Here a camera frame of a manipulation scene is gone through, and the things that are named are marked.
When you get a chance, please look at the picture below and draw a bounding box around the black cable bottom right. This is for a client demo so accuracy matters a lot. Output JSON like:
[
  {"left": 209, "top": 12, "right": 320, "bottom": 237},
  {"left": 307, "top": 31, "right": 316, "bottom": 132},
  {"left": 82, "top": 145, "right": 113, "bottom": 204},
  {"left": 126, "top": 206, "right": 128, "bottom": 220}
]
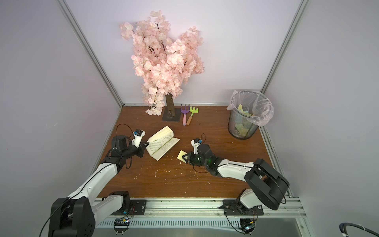
[{"left": 339, "top": 222, "right": 379, "bottom": 237}]

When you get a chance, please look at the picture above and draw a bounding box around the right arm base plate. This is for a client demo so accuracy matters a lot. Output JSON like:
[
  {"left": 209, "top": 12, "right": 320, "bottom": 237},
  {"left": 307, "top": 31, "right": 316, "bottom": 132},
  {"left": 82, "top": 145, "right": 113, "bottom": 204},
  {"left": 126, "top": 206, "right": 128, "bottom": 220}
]
[{"left": 218, "top": 199, "right": 264, "bottom": 216}]

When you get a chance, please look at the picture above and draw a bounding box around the clear plastic bin liner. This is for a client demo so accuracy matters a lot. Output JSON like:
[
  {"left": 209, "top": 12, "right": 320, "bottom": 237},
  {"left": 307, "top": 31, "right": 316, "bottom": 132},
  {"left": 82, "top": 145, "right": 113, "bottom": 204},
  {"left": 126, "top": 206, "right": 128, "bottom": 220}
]
[{"left": 227, "top": 90, "right": 274, "bottom": 126}]

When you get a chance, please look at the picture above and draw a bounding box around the right aluminium corner post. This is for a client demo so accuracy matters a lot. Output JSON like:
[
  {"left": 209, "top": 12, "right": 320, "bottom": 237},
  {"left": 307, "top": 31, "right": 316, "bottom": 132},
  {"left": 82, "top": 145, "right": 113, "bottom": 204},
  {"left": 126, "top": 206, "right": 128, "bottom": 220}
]
[{"left": 260, "top": 0, "right": 310, "bottom": 94}]

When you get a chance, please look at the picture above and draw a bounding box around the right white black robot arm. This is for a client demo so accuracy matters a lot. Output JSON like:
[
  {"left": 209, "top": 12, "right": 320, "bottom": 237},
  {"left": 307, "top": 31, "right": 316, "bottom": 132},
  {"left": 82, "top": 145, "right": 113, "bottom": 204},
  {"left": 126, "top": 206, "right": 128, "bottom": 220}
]
[{"left": 178, "top": 143, "right": 290, "bottom": 210}]

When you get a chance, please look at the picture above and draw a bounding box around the small circuit board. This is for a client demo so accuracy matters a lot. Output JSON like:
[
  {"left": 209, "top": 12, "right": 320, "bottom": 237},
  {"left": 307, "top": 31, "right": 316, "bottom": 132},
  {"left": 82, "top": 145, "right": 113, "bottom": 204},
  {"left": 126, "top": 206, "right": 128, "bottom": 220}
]
[
  {"left": 239, "top": 218, "right": 256, "bottom": 234},
  {"left": 113, "top": 218, "right": 131, "bottom": 235}
]

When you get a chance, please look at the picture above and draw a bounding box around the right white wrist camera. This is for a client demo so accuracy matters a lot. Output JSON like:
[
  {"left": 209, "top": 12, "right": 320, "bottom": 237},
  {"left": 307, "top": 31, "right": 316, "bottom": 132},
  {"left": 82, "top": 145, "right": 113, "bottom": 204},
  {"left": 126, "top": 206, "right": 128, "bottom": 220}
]
[{"left": 191, "top": 138, "right": 203, "bottom": 155}]

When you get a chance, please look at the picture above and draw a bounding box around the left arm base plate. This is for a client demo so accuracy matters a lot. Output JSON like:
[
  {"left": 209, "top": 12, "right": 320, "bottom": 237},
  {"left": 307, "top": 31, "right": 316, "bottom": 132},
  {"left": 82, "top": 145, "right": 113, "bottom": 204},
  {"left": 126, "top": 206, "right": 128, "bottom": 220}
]
[{"left": 112, "top": 199, "right": 147, "bottom": 216}]

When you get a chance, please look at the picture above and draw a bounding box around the purple toy garden rake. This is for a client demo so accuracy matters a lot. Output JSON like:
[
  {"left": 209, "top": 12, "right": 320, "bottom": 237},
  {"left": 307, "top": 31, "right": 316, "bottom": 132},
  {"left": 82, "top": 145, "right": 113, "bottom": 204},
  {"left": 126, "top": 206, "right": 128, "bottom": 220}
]
[{"left": 181, "top": 104, "right": 190, "bottom": 126}]

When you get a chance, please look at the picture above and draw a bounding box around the discarded sticky notes pile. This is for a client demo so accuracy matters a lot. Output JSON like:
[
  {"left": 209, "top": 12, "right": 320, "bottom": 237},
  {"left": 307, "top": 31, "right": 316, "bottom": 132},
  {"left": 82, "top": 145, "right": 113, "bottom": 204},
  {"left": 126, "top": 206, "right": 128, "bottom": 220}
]
[{"left": 235, "top": 104, "right": 254, "bottom": 138}]

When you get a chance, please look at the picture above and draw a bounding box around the aluminium mounting rail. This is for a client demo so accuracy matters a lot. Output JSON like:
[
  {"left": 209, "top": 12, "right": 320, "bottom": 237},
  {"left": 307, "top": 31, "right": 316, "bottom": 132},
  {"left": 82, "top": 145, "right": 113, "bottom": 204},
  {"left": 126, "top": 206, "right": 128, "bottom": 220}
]
[{"left": 97, "top": 198, "right": 307, "bottom": 230}]

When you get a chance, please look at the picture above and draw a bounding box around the aluminium corner post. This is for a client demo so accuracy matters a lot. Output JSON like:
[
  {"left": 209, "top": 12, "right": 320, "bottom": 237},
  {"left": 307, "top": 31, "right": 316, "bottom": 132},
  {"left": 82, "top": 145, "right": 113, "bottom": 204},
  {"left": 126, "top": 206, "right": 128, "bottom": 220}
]
[
  {"left": 56, "top": 0, "right": 124, "bottom": 108},
  {"left": 260, "top": 0, "right": 310, "bottom": 94}
]

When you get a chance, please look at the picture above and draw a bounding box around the dark blue book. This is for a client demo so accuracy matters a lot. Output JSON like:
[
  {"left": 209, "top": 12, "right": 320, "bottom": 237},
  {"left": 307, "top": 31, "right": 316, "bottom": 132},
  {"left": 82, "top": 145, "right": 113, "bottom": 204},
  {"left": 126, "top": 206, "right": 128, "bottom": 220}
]
[{"left": 147, "top": 126, "right": 180, "bottom": 161}]

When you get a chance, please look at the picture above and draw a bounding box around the right small circuit board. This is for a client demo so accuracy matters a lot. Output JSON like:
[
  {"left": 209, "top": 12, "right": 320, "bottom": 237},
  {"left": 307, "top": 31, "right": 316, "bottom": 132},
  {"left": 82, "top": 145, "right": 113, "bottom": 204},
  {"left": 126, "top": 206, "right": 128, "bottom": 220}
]
[{"left": 239, "top": 218, "right": 256, "bottom": 234}]

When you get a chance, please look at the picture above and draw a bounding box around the left aluminium corner post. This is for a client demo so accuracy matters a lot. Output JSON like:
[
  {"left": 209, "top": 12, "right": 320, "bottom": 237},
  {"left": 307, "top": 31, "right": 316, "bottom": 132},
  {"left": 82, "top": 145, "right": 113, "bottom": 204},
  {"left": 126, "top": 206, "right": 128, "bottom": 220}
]
[{"left": 56, "top": 0, "right": 124, "bottom": 108}]

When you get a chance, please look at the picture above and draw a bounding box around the yellow sticky note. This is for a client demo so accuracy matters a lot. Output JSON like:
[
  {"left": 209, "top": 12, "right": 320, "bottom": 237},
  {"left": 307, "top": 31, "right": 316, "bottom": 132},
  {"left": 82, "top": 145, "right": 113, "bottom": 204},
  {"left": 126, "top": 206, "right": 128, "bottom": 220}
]
[{"left": 177, "top": 150, "right": 187, "bottom": 163}]

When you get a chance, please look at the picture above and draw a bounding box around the green toy garden rake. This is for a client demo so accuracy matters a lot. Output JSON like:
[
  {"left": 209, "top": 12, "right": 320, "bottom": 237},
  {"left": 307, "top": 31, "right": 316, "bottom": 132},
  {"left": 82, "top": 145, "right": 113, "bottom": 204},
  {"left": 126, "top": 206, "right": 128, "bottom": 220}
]
[{"left": 186, "top": 106, "right": 199, "bottom": 126}]

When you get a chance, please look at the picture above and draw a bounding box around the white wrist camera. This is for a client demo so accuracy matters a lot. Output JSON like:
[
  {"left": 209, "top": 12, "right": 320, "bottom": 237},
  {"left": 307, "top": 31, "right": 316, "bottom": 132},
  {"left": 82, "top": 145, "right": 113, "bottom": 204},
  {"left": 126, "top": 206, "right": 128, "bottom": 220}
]
[
  {"left": 132, "top": 129, "right": 146, "bottom": 148},
  {"left": 191, "top": 138, "right": 203, "bottom": 155}
]

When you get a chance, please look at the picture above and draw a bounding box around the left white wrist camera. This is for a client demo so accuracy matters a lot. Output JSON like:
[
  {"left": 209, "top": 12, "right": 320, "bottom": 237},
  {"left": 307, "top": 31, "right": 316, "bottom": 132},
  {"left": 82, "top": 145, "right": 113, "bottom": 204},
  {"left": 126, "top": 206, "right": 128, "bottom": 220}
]
[{"left": 132, "top": 129, "right": 146, "bottom": 148}]

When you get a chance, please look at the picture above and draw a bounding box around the black mesh waste bin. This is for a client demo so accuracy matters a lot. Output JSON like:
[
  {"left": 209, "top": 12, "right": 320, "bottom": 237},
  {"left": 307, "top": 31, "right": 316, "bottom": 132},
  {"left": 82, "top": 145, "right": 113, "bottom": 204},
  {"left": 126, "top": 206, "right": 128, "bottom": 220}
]
[{"left": 227, "top": 90, "right": 274, "bottom": 140}]

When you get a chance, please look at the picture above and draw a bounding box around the left small circuit board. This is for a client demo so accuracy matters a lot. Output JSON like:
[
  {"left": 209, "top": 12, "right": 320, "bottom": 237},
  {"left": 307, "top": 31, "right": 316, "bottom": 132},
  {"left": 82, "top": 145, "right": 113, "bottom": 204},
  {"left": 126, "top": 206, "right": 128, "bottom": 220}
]
[{"left": 113, "top": 218, "right": 131, "bottom": 235}]

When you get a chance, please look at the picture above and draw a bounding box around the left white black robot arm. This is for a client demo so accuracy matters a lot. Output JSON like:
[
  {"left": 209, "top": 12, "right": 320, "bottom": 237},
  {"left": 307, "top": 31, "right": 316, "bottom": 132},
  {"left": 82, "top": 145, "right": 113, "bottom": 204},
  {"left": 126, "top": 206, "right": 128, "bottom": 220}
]
[{"left": 44, "top": 129, "right": 150, "bottom": 237}]

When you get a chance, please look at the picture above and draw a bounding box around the pink artificial blossom tree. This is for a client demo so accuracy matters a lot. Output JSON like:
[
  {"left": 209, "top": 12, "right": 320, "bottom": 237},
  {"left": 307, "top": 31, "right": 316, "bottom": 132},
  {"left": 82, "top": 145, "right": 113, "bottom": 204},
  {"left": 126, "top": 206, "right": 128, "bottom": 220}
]
[{"left": 119, "top": 10, "right": 204, "bottom": 116}]

